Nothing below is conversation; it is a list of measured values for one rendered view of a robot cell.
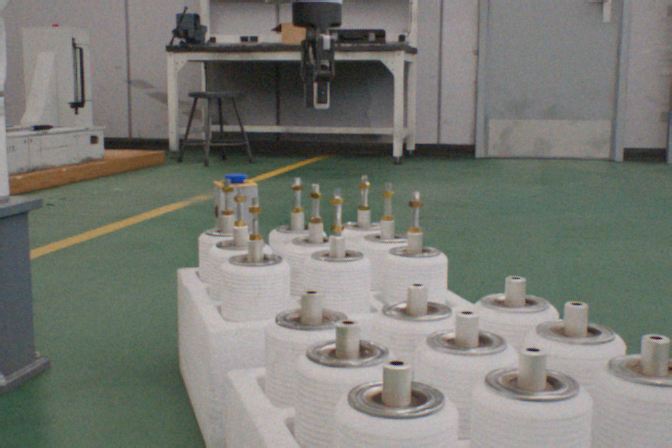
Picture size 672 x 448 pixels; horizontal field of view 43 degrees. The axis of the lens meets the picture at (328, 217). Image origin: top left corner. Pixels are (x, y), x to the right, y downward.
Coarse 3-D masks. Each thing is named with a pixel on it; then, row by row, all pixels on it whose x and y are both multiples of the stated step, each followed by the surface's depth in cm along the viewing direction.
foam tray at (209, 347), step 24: (192, 288) 132; (192, 312) 126; (216, 312) 118; (192, 336) 127; (216, 336) 110; (240, 336) 111; (264, 336) 112; (360, 336) 115; (192, 360) 128; (216, 360) 110; (240, 360) 111; (264, 360) 112; (192, 384) 130; (216, 384) 111; (216, 408) 111; (216, 432) 112
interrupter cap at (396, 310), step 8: (392, 304) 93; (400, 304) 93; (432, 304) 93; (440, 304) 93; (384, 312) 90; (392, 312) 90; (400, 312) 91; (432, 312) 91; (440, 312) 90; (448, 312) 90; (400, 320) 88; (408, 320) 88; (416, 320) 88; (424, 320) 88; (432, 320) 88; (440, 320) 88
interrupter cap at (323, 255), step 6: (318, 252) 123; (324, 252) 123; (348, 252) 123; (354, 252) 123; (360, 252) 122; (318, 258) 118; (324, 258) 118; (330, 258) 117; (336, 258) 118; (342, 258) 118; (348, 258) 118; (354, 258) 118; (360, 258) 119
